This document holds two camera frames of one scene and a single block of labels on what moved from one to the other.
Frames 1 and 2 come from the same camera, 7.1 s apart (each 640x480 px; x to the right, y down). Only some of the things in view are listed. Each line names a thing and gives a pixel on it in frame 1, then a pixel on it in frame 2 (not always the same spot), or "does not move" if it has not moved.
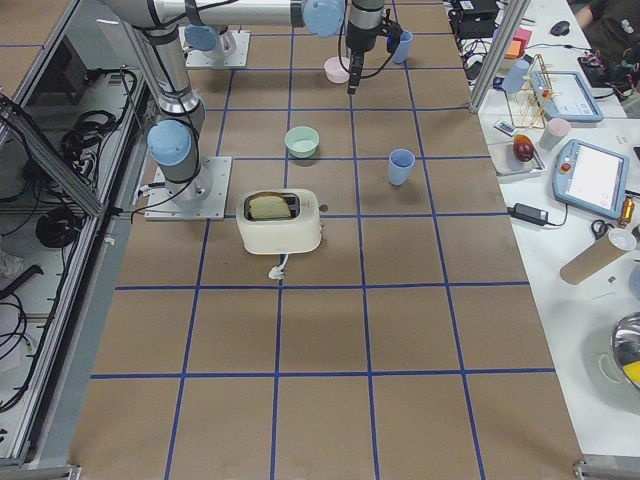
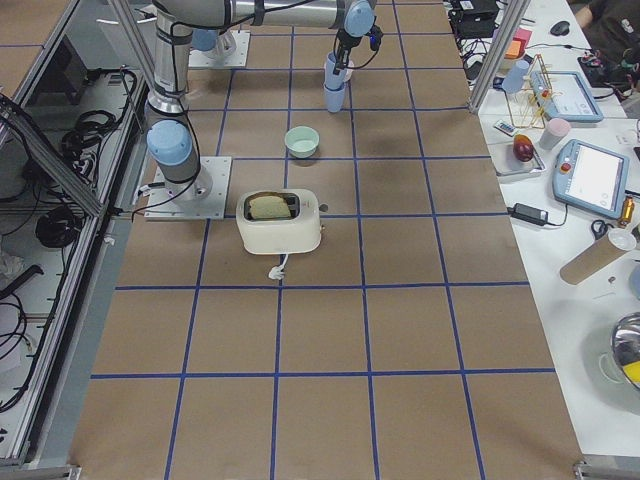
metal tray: (506, 163) does not move
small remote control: (504, 127) does not move
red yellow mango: (523, 147) does not move
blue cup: (402, 50) → (335, 81)
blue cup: (400, 162) → (334, 98)
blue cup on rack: (513, 81) does not move
